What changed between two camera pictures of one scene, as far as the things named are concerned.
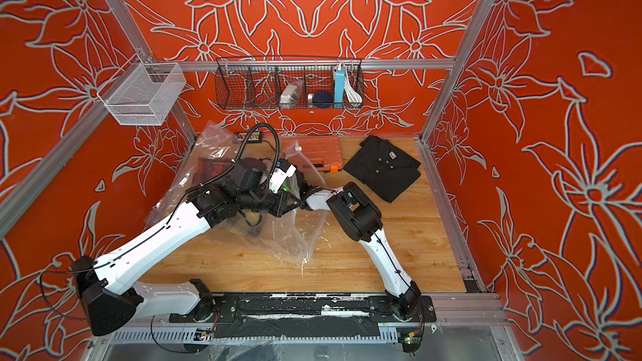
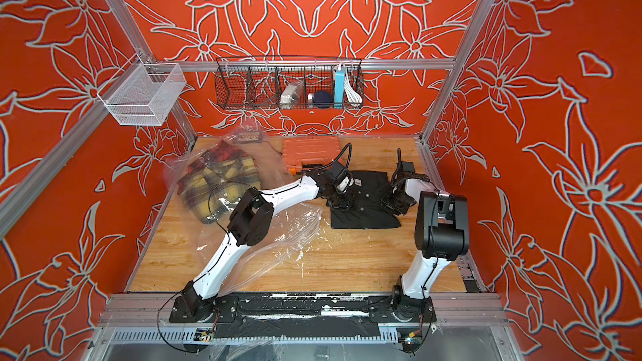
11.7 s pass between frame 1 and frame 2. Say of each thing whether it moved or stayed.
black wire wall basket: stayed
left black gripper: moved
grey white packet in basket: stayed
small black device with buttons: stayed
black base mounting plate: stayed
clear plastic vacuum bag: moved
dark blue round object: stayed
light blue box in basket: stayed
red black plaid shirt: moved
